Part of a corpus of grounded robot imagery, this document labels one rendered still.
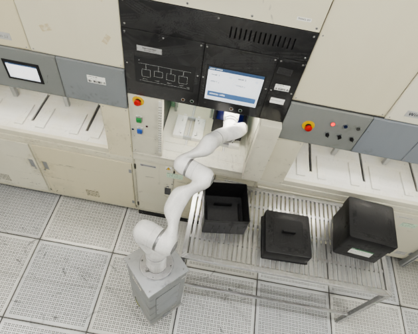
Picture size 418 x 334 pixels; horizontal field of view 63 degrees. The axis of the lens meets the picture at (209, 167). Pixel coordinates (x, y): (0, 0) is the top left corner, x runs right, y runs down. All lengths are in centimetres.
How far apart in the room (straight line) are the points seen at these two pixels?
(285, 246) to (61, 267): 175
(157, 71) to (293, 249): 129
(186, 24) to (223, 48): 20
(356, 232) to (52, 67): 194
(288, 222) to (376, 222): 51
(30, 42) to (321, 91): 148
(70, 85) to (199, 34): 82
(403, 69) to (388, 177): 113
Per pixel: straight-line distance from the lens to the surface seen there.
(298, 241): 220
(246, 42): 166
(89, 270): 295
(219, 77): 178
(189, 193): 172
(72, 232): 311
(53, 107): 278
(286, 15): 159
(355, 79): 183
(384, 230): 231
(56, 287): 296
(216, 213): 226
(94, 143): 248
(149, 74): 186
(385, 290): 245
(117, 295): 286
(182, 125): 250
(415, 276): 361
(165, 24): 168
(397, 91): 192
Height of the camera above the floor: 273
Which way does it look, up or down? 53 degrees down
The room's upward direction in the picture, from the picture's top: 12 degrees clockwise
